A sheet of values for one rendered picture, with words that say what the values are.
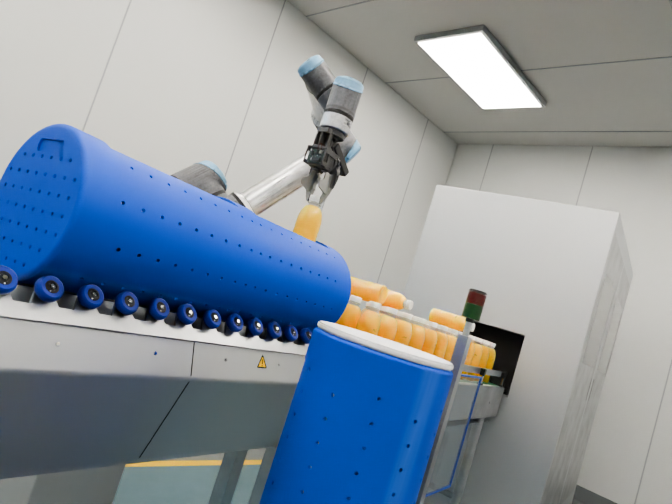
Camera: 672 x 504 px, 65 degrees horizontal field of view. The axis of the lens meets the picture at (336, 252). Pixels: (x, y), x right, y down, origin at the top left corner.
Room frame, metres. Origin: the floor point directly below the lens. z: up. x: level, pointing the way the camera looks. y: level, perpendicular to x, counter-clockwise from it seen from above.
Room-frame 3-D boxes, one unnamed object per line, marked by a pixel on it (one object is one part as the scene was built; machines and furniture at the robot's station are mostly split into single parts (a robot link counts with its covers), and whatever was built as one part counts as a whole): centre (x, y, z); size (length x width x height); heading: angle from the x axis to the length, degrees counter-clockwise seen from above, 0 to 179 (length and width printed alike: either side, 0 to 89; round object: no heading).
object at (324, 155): (1.51, 0.12, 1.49); 0.09 x 0.08 x 0.12; 146
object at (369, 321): (1.69, -0.17, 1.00); 0.07 x 0.07 x 0.19
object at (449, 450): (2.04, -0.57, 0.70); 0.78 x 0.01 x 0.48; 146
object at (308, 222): (1.53, 0.10, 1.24); 0.07 x 0.07 x 0.19
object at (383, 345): (1.04, -0.15, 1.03); 0.28 x 0.28 x 0.01
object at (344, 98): (1.52, 0.11, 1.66); 0.10 x 0.09 x 0.12; 3
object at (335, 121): (1.51, 0.11, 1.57); 0.10 x 0.09 x 0.05; 56
